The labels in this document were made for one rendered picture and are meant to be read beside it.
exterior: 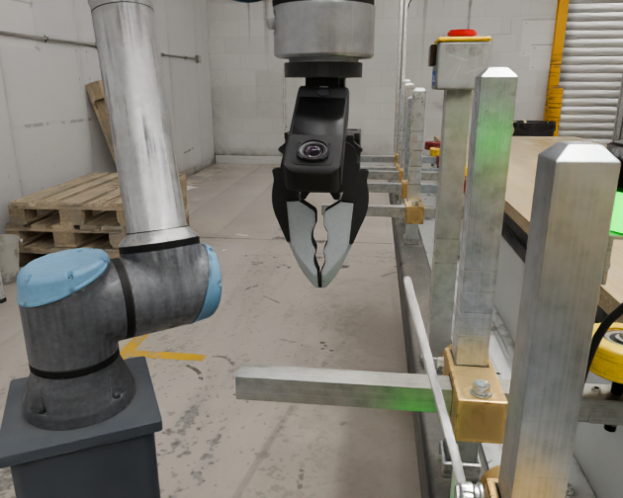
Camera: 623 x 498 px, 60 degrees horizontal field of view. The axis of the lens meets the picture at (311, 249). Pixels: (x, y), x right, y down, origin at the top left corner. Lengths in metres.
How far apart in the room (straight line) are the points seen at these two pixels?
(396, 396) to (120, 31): 0.77
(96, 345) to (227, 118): 7.47
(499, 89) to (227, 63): 7.83
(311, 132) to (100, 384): 0.70
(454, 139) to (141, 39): 0.58
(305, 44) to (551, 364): 0.31
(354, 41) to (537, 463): 0.35
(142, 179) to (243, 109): 7.30
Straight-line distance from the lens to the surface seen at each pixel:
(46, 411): 1.06
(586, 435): 0.91
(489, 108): 0.58
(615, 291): 0.80
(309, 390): 0.62
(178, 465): 1.89
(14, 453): 1.02
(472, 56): 0.82
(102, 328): 0.99
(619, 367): 0.62
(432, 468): 0.74
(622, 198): 0.35
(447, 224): 0.86
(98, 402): 1.03
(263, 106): 8.22
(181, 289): 1.01
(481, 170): 0.58
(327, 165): 0.41
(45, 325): 0.98
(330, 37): 0.47
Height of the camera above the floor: 1.16
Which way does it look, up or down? 17 degrees down
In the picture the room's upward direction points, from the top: straight up
